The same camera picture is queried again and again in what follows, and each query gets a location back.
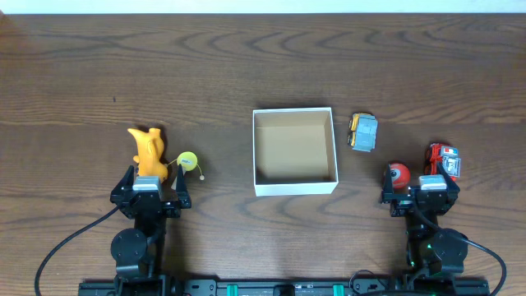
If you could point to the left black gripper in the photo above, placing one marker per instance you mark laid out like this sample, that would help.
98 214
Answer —
149 205

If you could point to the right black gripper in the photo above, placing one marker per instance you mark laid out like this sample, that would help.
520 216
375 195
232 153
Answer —
403 203

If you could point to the red eyeball toy ball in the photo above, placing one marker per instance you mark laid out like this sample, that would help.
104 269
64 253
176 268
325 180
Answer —
400 175

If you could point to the red toy fire truck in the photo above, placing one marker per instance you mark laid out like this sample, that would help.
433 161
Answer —
447 156

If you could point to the orange rubber animal toy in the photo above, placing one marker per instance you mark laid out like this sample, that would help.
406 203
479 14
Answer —
150 148

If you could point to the yellow yo-yo with string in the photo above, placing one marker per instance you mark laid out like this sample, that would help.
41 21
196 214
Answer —
187 161

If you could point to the yellow grey toy truck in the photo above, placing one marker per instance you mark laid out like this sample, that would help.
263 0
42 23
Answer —
363 128

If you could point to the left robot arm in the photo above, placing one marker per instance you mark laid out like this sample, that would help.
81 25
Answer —
137 250

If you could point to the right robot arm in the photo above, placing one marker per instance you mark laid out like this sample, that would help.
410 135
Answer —
434 254

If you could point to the white cardboard box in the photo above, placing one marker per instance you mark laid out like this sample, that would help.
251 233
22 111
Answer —
294 152

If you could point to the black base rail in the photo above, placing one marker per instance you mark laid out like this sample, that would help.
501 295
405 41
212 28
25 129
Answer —
358 286

